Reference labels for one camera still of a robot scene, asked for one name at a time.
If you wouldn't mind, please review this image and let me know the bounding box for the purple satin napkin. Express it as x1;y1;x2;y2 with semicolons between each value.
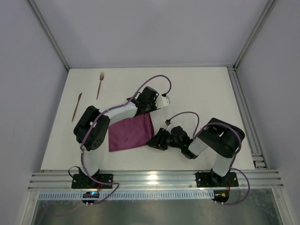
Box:
108;113;154;152

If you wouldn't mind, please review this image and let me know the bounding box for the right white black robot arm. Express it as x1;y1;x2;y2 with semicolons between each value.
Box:
146;118;245;188

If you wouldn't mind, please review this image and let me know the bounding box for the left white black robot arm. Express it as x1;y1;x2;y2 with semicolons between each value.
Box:
74;86;168;176

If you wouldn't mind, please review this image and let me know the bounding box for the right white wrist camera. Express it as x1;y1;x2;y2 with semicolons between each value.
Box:
165;119;172;131

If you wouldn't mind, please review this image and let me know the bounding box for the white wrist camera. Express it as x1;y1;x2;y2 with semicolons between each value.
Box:
155;95;171;109
165;119;172;131

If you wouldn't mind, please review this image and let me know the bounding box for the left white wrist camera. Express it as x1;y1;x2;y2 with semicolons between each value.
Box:
155;95;171;109

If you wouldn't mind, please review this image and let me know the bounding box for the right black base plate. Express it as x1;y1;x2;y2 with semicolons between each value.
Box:
195;170;239;188

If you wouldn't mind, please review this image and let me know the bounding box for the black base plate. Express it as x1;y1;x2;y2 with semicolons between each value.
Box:
71;173;113;189
195;170;239;188

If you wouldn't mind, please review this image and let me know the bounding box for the right side aluminium rail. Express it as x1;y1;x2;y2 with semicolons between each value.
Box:
227;66;269;170

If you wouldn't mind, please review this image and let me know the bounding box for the aluminium rail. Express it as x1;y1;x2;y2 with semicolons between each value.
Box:
28;169;284;191
227;66;269;170

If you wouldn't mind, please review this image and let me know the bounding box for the front aluminium rail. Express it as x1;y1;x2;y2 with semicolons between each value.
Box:
28;169;284;191

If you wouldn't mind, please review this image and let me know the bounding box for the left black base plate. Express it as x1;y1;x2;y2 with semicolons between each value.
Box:
71;173;113;189

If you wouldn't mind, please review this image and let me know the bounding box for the grey slotted cable duct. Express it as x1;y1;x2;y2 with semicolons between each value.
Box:
37;190;215;202

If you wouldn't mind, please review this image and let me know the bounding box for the left corner aluminium post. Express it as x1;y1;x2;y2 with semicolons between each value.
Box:
26;0;70;72

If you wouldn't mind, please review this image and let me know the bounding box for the corner aluminium post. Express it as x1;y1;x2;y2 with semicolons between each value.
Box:
233;0;277;70
26;0;70;72

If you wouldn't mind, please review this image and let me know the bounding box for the right corner aluminium post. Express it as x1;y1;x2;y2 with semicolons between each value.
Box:
233;0;277;70

